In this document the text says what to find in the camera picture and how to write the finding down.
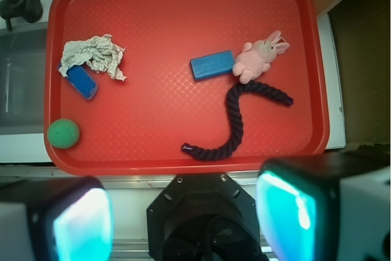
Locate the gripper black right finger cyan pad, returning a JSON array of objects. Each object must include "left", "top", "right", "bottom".
[{"left": 255, "top": 151, "right": 390, "bottom": 260}]

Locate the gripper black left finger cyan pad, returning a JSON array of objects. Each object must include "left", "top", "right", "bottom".
[{"left": 1, "top": 177, "right": 114, "bottom": 260}]

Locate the crumpled white paper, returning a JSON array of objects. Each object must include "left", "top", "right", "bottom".
[{"left": 59, "top": 34, "right": 127, "bottom": 81}]

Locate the green textured ball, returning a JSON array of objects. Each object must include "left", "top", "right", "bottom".
[{"left": 47, "top": 119, "right": 80, "bottom": 149}]

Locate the red plastic tray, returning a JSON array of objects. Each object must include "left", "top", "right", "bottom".
[{"left": 44, "top": 0, "right": 330, "bottom": 175}]

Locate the pink plush bunny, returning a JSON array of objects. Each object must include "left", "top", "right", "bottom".
[{"left": 232, "top": 30, "right": 290, "bottom": 84}]

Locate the metal sink basin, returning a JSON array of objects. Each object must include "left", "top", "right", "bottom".
[{"left": 1, "top": 28, "right": 47, "bottom": 135}]

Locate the blue rectangular block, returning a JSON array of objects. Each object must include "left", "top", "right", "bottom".
[{"left": 190, "top": 50, "right": 235, "bottom": 81}]

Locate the dark purple rope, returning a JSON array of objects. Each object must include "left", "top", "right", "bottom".
[{"left": 180, "top": 80, "right": 294, "bottom": 162}]

